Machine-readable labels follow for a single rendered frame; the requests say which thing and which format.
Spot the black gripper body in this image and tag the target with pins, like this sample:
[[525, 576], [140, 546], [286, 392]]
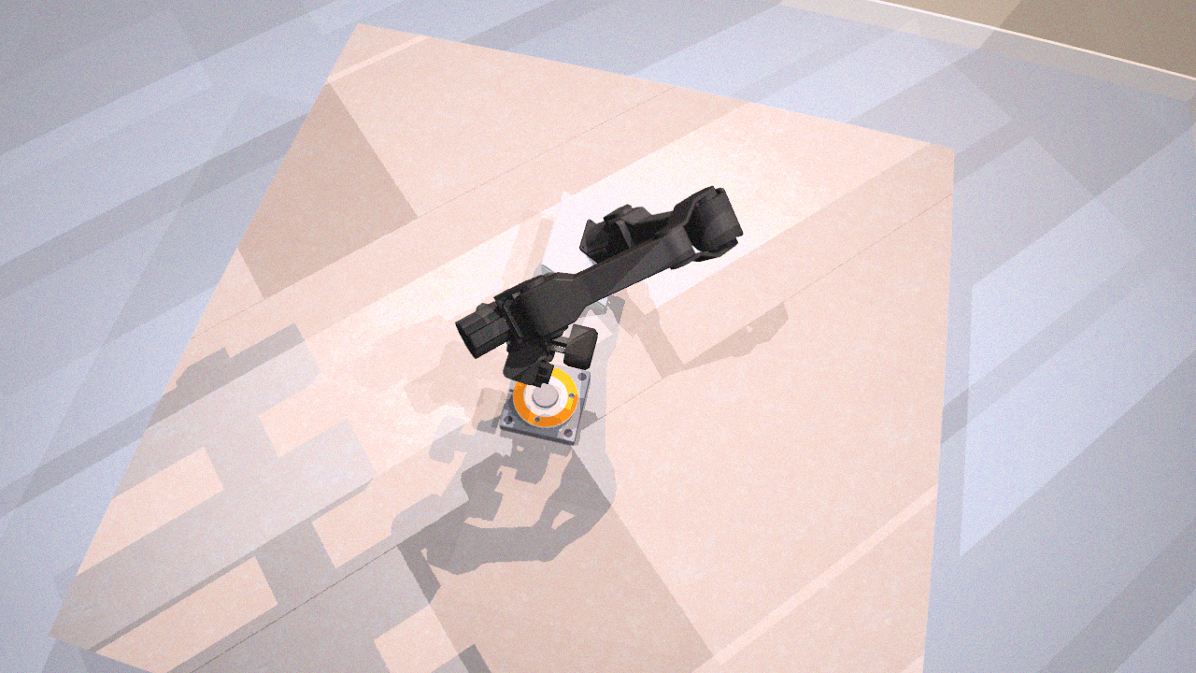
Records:
[[578, 349]]

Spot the orange and yellow round plate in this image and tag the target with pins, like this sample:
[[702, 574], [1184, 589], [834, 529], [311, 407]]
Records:
[[560, 413]]

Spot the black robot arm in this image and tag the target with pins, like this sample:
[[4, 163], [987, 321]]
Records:
[[630, 245]]

